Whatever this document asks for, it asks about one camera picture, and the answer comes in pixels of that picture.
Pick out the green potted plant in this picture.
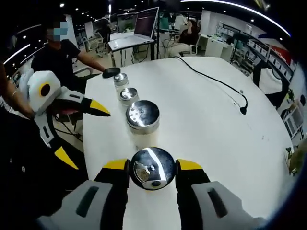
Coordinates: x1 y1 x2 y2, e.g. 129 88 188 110
284 145 303 177

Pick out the tall brown seasoning bottle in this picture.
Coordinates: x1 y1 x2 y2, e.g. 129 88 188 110
129 146 177 191

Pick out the white office desk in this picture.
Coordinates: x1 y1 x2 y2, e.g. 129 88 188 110
198 33 234 63

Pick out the open laptop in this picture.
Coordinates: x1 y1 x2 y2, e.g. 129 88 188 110
107 6 160 51

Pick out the white standing side table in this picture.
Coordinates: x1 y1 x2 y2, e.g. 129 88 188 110
107 39 160 68

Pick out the black power cable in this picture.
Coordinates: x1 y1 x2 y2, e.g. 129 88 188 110
174 56 248 115

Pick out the black oval object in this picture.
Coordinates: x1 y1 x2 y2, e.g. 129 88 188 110
102 67 121 79

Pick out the tall cream seasoning bottle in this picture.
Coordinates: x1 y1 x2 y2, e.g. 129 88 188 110
126 100 161 149

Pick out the black tripod pole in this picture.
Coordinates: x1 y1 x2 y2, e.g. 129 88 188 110
154 7 161 60

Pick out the shelf of white storage bins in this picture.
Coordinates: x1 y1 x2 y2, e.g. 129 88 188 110
217 20 295 75

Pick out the white office chair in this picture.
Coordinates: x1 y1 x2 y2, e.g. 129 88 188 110
179 44 200 56
282 102 307 139

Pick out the chair with white black shirt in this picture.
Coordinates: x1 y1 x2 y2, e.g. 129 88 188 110
253 59 292 108

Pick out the short beige seasoning bottle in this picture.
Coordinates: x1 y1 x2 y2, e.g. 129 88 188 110
113 73 129 88

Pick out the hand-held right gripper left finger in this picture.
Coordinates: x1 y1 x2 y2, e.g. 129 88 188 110
37 158 130 230

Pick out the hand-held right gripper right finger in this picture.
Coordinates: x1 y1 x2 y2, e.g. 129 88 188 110
175 158 264 230

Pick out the short white seasoning bottle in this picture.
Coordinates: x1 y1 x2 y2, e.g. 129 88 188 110
119 87 139 107

